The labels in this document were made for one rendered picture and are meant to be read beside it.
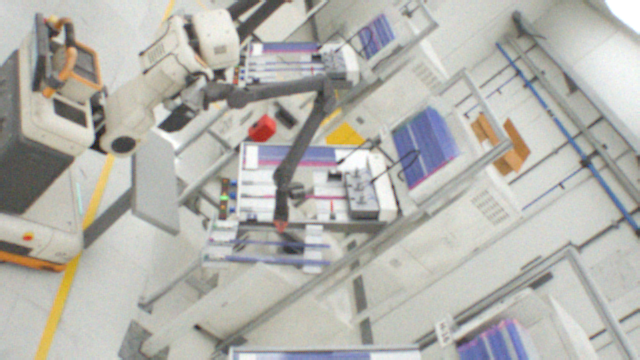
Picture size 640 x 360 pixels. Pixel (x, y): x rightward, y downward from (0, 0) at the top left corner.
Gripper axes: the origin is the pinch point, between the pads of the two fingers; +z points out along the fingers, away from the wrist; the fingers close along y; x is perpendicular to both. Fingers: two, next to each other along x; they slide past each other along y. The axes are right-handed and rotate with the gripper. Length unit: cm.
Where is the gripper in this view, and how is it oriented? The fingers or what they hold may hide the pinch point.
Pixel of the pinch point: (280, 229)
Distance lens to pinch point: 272.5
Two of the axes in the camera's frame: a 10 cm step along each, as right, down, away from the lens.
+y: 0.3, -5.0, 8.7
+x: -10.0, -0.5, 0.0
